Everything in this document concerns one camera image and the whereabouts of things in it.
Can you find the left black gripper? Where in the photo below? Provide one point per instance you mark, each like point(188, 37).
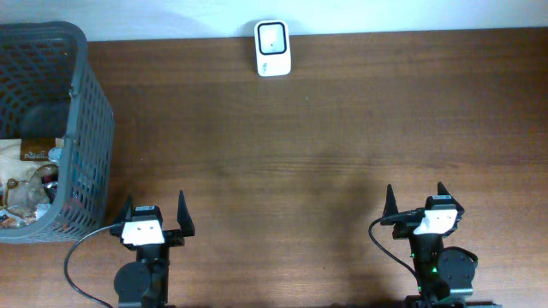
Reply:
point(173, 239)

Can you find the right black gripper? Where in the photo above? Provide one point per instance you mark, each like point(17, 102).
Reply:
point(390, 207)

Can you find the beige PanTree snack pouch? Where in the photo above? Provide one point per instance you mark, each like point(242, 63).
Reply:
point(29, 179)

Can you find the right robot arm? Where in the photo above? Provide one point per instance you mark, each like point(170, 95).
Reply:
point(444, 274)

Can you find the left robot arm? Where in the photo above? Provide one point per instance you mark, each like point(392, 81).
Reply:
point(145, 281)

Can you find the white barcode scanner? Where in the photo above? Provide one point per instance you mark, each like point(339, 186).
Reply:
point(272, 46)

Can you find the grey plastic mesh basket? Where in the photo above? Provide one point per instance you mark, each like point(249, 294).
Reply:
point(49, 90)

